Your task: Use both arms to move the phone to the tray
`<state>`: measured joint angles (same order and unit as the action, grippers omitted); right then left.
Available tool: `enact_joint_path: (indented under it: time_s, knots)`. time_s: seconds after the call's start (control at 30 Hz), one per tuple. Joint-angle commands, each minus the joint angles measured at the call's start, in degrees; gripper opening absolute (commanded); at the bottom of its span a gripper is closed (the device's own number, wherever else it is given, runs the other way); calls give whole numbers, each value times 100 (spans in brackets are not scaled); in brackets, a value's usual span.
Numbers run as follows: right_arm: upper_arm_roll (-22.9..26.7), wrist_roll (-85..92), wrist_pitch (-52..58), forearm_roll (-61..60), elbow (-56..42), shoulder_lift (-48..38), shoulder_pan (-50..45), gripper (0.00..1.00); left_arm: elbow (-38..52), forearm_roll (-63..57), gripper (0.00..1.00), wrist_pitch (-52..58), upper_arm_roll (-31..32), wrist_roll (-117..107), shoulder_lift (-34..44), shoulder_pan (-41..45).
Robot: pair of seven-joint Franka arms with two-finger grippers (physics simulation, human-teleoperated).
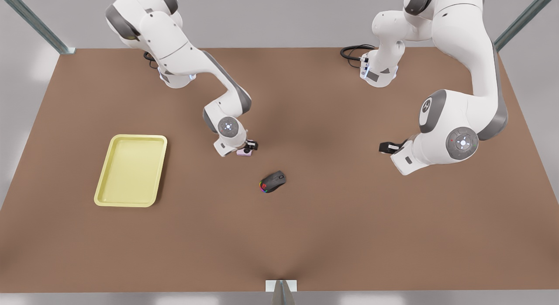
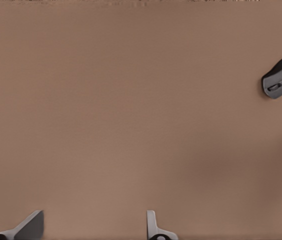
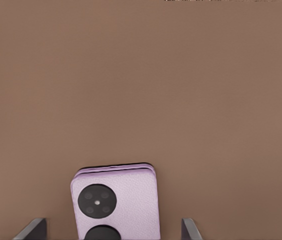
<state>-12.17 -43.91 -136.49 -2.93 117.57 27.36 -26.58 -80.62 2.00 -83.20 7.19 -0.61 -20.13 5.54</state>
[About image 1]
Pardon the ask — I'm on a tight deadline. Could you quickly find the black computer mouse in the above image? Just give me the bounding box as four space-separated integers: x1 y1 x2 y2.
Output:
259 171 287 194

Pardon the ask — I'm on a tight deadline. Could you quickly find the yellow rectangular tray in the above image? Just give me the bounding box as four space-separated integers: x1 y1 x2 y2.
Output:
94 134 168 208

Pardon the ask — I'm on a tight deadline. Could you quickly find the silver frame post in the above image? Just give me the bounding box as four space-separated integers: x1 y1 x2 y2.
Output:
494 0 559 52
0 0 76 55
266 280 297 305

